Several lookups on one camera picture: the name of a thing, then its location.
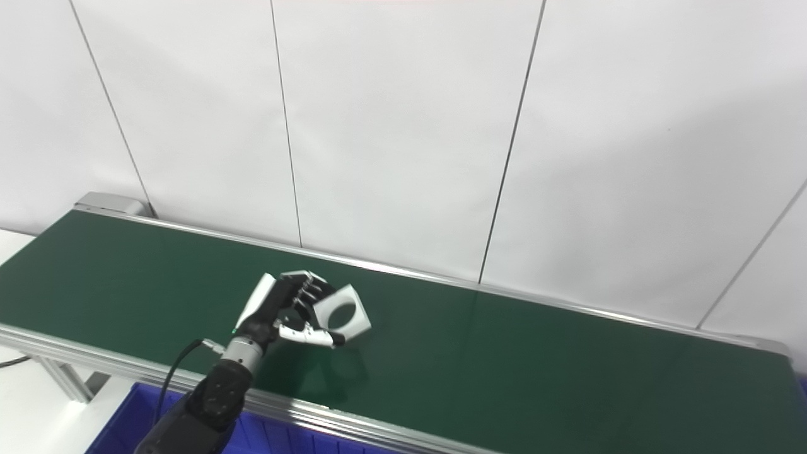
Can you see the green conveyor belt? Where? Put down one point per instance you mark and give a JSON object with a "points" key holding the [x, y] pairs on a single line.
{"points": [[504, 353], [94, 359]]}

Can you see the white square part with hole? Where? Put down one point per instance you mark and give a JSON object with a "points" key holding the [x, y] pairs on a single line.
{"points": [[359, 318]]}

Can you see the blue plastic bin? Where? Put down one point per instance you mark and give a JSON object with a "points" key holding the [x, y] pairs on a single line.
{"points": [[120, 429]]}

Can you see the aluminium conveyor leg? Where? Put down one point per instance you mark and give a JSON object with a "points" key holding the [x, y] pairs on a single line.
{"points": [[66, 378]]}

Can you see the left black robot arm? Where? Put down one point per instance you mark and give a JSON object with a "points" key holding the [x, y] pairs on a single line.
{"points": [[208, 403]]}

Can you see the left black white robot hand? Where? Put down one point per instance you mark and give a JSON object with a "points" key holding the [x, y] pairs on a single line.
{"points": [[268, 309]]}

